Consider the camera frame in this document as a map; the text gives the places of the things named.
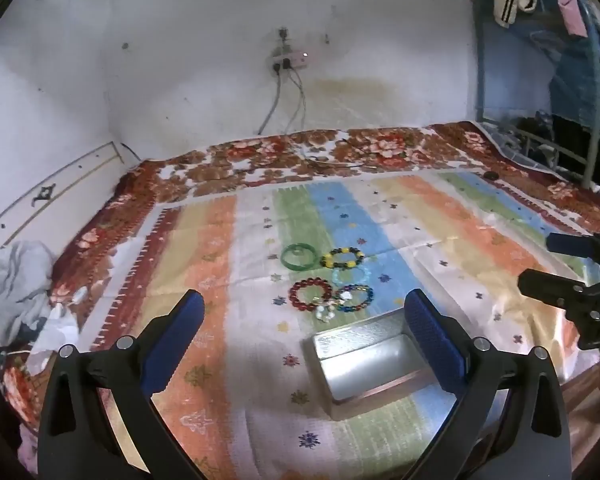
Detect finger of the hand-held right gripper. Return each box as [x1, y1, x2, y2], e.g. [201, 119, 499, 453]
[546, 232, 600, 273]
[517, 268, 600, 351]

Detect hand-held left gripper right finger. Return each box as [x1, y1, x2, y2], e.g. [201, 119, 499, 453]
[402, 288, 573, 480]

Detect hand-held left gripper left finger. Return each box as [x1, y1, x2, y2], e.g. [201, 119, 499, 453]
[37, 289, 206, 480]

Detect silver metal box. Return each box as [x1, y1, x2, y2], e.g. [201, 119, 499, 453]
[300, 308, 431, 422]

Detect blue bead bracelet white charm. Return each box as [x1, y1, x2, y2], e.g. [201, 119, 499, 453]
[315, 285, 374, 322]

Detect pale blue translucent bracelet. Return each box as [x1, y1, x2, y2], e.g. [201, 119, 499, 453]
[331, 266, 370, 287]

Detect red bead bracelet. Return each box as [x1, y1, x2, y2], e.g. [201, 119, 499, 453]
[288, 278, 334, 310]

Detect black and yellow bead bracelet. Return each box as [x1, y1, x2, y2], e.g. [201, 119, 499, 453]
[320, 247, 365, 270]

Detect green jade bangle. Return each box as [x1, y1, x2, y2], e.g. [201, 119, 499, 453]
[280, 243, 317, 269]

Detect striped colourful cloth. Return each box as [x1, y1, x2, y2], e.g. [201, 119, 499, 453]
[92, 170, 600, 480]

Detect hanging clothes on rack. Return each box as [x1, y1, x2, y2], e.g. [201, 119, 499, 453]
[472, 0, 600, 192]

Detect blue hanging garment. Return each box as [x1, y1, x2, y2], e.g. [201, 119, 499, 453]
[549, 35, 600, 133]

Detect grey clothes pile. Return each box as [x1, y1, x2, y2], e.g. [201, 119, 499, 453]
[0, 240, 81, 361]

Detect white wooden headboard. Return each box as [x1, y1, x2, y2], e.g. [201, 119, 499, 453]
[0, 141, 127, 249]

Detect red floral blanket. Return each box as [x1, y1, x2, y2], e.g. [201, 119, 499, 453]
[0, 122, 600, 441]

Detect pink hanging garment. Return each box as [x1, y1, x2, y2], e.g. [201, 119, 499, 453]
[555, 0, 587, 37]

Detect white power strip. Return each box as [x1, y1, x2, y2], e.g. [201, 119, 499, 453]
[267, 47, 311, 73]

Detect grey power cable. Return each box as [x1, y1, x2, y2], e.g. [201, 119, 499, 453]
[257, 67, 307, 135]

